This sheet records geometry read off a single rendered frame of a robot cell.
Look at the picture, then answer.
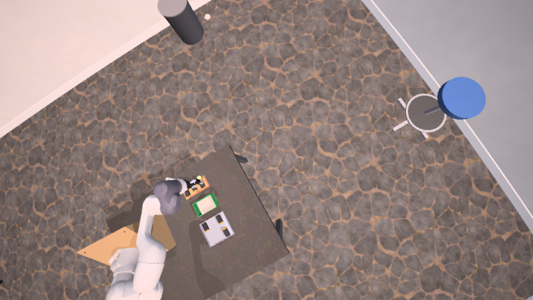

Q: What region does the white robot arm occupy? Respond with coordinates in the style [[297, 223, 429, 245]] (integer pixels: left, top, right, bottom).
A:
[[106, 177, 187, 300]]

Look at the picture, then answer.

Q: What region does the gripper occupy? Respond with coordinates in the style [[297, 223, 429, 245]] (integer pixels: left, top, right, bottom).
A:
[[183, 179, 203, 192]]

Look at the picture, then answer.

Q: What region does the green open box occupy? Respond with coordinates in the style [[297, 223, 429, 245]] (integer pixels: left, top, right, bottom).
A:
[[192, 193, 219, 217]]

